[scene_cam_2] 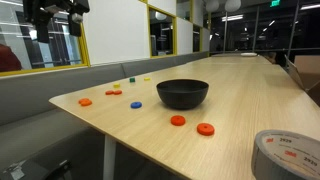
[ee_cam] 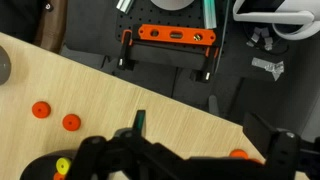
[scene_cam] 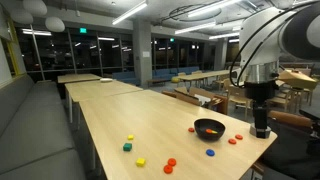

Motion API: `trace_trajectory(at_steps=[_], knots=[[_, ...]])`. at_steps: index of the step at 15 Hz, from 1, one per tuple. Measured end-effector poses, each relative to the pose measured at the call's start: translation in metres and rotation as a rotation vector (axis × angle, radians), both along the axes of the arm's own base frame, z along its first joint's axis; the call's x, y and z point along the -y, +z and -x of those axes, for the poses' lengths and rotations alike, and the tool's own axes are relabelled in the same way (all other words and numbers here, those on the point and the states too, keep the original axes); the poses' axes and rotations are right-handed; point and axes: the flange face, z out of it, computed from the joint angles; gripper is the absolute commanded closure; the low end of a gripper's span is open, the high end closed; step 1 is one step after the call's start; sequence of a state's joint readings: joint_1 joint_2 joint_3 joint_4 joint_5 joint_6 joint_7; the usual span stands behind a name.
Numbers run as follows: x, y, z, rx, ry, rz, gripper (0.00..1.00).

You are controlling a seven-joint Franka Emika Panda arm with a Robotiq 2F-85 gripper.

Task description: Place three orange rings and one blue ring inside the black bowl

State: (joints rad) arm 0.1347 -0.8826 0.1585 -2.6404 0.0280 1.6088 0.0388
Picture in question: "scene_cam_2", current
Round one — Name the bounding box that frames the blue ring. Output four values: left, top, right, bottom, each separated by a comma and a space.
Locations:
130, 101, 143, 110

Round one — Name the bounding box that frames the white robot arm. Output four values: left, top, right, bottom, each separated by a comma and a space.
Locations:
22, 0, 90, 43

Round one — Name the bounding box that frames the black bowl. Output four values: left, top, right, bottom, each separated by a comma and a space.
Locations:
156, 79, 209, 110

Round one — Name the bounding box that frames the green block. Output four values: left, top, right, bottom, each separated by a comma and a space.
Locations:
129, 77, 136, 83

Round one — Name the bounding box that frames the white table leg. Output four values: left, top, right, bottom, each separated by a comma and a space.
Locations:
103, 136, 116, 180

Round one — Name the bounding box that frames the white plate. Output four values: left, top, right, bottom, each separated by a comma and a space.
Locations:
240, 52, 258, 57

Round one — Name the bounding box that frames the grey bench seat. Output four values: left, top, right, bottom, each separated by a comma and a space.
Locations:
0, 52, 208, 180

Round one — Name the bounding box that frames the cardboard box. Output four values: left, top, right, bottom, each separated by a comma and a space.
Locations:
286, 55, 320, 106

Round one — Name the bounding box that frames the grey duct tape roll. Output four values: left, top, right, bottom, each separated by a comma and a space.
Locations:
251, 130, 320, 180

